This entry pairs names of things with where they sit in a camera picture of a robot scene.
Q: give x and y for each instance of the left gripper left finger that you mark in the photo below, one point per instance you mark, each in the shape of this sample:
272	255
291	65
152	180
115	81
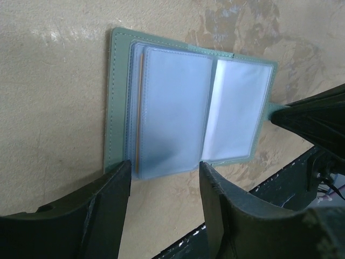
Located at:
87	223

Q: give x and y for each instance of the tan credit card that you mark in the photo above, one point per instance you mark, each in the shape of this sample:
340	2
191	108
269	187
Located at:
138	115

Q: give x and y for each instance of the sage green card holder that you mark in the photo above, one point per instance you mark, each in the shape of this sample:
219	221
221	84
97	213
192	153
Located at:
197	104

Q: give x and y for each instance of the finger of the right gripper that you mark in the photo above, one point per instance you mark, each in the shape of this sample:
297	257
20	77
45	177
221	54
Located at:
318	119

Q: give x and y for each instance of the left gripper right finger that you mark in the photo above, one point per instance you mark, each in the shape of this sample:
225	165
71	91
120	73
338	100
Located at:
241	225

